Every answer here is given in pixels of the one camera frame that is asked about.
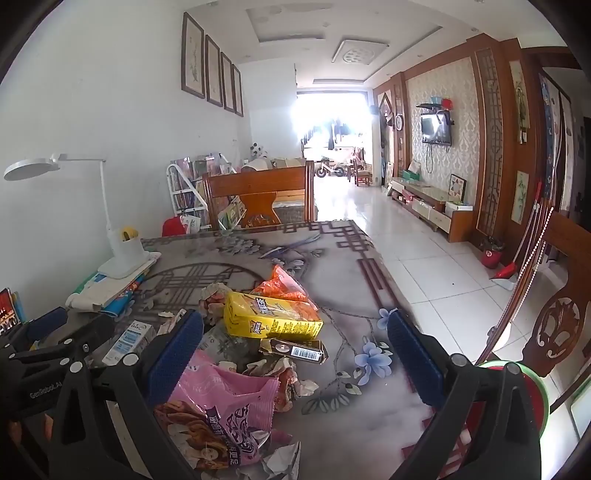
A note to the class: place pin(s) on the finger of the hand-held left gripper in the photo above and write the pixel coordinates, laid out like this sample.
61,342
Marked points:
46,319

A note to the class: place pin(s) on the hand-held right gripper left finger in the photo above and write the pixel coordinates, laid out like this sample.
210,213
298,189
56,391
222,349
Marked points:
178,350

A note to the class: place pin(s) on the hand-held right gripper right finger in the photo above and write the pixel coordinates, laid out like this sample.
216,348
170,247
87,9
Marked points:
413,360

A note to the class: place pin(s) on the small white blue carton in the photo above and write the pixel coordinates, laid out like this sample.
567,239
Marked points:
127,339

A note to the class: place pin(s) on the newspaper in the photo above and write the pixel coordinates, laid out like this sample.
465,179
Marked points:
277,378
281,461
217,302

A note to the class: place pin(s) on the pink snack bag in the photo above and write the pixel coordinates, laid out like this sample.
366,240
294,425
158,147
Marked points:
221,397

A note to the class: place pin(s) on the yellow drink carton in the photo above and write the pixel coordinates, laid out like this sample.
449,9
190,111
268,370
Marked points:
268,318

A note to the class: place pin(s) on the dark brown cigarette box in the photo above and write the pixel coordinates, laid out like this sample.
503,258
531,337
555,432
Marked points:
300,350

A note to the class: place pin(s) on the orange snack bag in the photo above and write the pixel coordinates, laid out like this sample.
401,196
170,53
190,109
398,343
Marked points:
281,288

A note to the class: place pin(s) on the blue pen holder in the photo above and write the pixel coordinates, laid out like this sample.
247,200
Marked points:
18,305

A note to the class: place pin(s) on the red printed booklet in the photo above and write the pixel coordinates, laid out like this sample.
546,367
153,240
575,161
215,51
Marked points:
8,316

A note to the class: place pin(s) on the stack of picture books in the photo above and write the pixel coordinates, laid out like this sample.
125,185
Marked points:
106,295

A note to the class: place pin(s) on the grey floral tablecloth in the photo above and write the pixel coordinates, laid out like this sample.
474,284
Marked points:
332,392

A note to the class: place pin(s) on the white desk lamp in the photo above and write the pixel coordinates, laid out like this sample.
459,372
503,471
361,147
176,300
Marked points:
120,251

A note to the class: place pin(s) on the yellow tape roll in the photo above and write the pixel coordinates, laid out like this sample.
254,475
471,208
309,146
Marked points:
128,232

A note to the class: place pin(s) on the red dustpan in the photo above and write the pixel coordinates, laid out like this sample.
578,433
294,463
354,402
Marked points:
501,273

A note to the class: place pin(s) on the red bag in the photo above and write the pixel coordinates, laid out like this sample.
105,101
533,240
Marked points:
171,227

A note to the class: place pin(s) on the red bucket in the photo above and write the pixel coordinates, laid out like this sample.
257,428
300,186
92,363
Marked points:
491,256

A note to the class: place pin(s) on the carved wooden chair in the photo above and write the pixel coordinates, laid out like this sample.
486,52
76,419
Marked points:
558,323

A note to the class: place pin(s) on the wooden television cabinet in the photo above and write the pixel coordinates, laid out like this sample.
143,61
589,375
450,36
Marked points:
438,210

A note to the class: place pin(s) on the white book rack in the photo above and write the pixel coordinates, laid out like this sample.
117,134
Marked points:
184,194

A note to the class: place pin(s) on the small framed picture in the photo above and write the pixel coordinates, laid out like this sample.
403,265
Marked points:
457,188

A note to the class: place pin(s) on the green tissue box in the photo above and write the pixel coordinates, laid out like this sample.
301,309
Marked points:
409,175

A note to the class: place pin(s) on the wooden dining chair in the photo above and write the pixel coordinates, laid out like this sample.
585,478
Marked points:
258,184

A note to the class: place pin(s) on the small bamboo painting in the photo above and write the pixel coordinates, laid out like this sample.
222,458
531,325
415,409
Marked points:
521,191

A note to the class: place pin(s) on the cardboard box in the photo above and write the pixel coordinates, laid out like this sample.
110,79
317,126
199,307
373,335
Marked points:
288,163

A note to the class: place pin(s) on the diamond framed picture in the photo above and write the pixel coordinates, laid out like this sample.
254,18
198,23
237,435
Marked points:
385,107

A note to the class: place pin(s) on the hanging scroll painting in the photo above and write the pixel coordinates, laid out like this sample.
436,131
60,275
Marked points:
519,97

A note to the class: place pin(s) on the ceiling light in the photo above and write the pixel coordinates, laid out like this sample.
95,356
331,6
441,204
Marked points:
358,53

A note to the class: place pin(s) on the wall television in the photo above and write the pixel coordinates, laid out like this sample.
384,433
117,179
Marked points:
436,129

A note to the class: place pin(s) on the round wall clock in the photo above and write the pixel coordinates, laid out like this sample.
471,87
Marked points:
399,122

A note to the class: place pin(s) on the wall shelf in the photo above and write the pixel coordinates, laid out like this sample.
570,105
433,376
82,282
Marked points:
436,106

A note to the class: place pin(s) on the wall poster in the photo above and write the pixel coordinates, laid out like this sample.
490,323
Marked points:
549,134

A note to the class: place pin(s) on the framed wall painting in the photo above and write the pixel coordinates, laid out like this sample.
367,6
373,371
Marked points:
227,83
193,55
213,71
238,90

